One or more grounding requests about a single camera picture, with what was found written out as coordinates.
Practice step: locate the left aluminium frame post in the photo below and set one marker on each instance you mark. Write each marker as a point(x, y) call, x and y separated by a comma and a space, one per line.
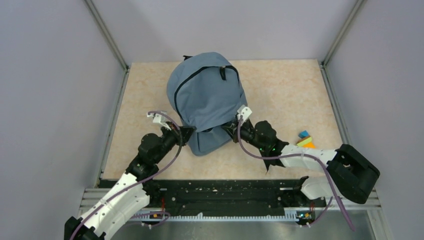
point(100, 23)

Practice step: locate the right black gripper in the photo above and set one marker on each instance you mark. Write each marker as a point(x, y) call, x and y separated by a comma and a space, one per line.
point(232, 128)

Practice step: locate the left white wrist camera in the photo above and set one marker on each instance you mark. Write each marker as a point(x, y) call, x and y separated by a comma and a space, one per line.
point(161, 118)

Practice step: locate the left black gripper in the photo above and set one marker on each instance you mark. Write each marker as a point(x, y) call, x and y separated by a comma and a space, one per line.
point(175, 131)

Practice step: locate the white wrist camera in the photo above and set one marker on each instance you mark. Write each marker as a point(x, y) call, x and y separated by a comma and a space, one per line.
point(161, 118)
point(243, 114)

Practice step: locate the right aluminium frame post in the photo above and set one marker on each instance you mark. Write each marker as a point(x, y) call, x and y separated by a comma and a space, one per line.
point(343, 31)

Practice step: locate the colourful block stack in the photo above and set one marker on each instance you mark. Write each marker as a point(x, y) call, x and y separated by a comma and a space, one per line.
point(305, 140)

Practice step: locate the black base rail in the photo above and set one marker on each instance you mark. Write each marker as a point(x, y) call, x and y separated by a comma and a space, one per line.
point(233, 200)

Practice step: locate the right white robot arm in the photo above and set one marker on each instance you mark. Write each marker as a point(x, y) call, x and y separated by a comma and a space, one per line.
point(348, 173)

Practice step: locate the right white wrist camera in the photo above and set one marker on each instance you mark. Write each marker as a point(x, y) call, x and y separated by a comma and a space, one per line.
point(243, 114)

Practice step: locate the aluminium frame post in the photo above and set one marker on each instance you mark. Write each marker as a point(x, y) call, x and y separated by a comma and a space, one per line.
point(343, 31)
point(100, 23)

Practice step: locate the blue grey backpack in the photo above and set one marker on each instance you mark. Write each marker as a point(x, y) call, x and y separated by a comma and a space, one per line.
point(205, 90)

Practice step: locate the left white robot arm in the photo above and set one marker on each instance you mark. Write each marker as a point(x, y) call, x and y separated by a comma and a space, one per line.
point(127, 196)

